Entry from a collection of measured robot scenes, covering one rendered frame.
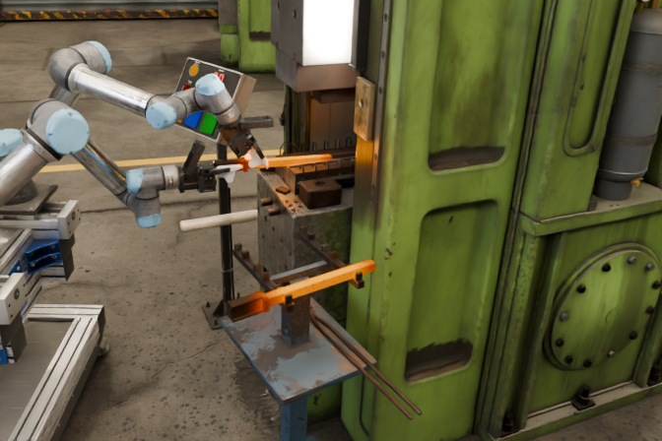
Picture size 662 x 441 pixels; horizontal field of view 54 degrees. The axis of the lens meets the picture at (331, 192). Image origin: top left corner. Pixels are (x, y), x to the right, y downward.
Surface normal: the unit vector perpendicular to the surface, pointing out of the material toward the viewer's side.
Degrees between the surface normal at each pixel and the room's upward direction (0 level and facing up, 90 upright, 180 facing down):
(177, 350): 0
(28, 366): 0
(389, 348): 90
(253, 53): 90
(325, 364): 0
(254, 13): 90
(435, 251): 90
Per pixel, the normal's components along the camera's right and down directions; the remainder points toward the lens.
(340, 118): 0.40, 0.41
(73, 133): 0.72, 0.26
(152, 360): 0.04, -0.90
